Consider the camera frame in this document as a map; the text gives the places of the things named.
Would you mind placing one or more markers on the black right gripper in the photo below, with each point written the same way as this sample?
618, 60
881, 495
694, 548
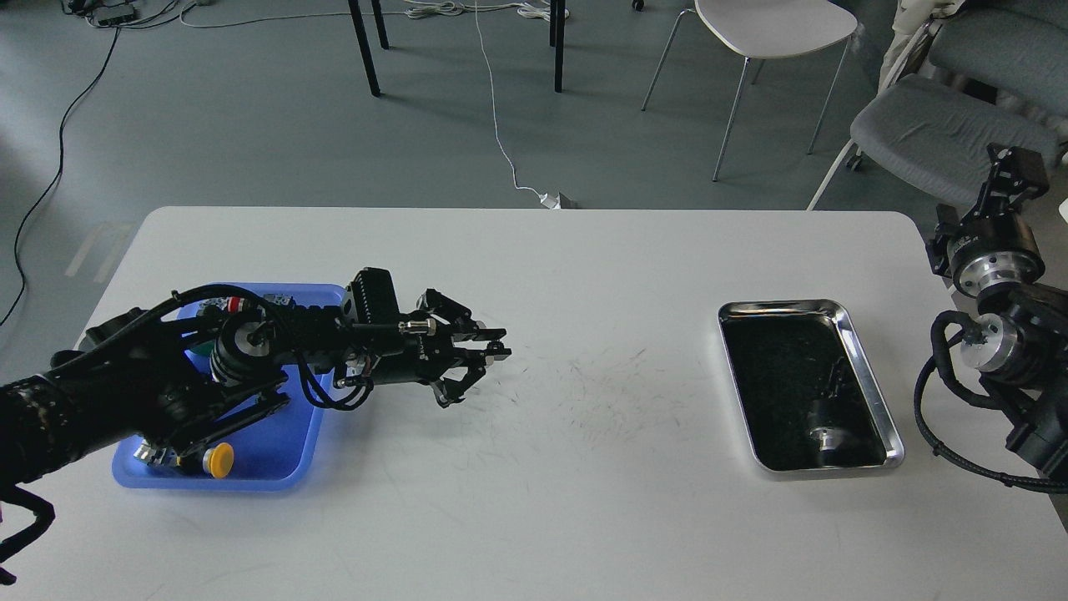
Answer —
997, 247

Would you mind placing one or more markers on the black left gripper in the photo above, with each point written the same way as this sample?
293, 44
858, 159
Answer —
425, 358

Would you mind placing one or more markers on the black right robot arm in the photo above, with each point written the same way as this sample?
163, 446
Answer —
1010, 357

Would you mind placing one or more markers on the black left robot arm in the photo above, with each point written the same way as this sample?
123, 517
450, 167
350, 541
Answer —
210, 361

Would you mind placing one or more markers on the grey upholstered chair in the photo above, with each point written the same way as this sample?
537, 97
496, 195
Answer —
935, 138

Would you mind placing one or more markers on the grey chair in corner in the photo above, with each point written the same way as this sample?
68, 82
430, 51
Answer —
1017, 47

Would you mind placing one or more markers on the blue plastic tray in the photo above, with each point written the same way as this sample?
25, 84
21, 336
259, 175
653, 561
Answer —
272, 454

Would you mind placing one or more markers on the yellow mushroom push button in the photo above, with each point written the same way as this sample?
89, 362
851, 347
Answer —
214, 462

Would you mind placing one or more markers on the silver metal tray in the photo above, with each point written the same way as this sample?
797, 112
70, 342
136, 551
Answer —
810, 402

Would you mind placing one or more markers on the white plastic chair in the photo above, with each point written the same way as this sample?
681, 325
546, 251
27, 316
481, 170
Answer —
760, 30

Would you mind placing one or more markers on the black table leg left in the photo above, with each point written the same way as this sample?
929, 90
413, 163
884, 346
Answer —
357, 19

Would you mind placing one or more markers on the black table leg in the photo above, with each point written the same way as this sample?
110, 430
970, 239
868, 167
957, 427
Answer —
357, 19
558, 15

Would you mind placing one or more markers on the black table leg right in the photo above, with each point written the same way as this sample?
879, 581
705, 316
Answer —
558, 15

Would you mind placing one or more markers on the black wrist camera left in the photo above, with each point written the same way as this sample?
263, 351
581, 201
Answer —
370, 299

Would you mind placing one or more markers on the red push button switch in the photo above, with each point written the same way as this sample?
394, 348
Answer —
234, 304

